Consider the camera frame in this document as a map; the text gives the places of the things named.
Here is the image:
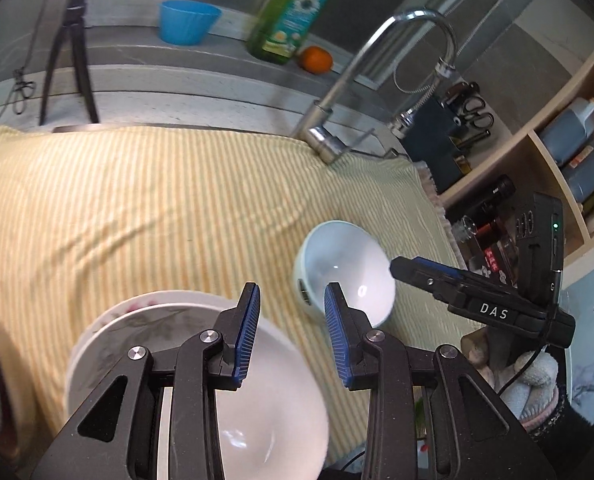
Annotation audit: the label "black tripod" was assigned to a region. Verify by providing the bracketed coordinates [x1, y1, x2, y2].
[38, 0, 101, 127]

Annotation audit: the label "small white ceramic bowl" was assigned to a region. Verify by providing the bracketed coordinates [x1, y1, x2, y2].
[293, 220, 396, 327]

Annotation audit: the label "black scissors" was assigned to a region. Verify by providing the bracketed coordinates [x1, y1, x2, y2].
[440, 81, 495, 151]

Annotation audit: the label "orange fruit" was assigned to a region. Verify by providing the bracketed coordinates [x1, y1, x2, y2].
[297, 46, 334, 75]

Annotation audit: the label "white plate grey leaf pattern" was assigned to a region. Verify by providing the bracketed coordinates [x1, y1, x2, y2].
[65, 288, 332, 480]

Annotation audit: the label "black cable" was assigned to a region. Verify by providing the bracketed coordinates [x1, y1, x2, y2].
[11, 0, 59, 116]

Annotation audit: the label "yellow striped cloth mat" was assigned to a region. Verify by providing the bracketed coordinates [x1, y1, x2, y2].
[0, 126, 461, 460]

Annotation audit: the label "wooden shelf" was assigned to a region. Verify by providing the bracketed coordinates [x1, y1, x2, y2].
[439, 50, 594, 288]

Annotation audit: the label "blue plastic bowl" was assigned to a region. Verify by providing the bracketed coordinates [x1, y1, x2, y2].
[159, 0, 222, 47]

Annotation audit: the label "green dish soap bottle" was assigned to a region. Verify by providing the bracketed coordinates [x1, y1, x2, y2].
[246, 0, 329, 65]

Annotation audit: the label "chrome kitchen faucet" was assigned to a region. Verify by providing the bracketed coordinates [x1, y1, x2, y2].
[290, 6, 460, 166]

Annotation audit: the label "right gloved hand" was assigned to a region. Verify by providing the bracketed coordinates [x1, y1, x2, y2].
[461, 327, 562, 432]

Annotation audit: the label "dark sauce bottle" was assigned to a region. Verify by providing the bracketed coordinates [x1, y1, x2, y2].
[562, 140, 594, 203]
[539, 98, 594, 167]

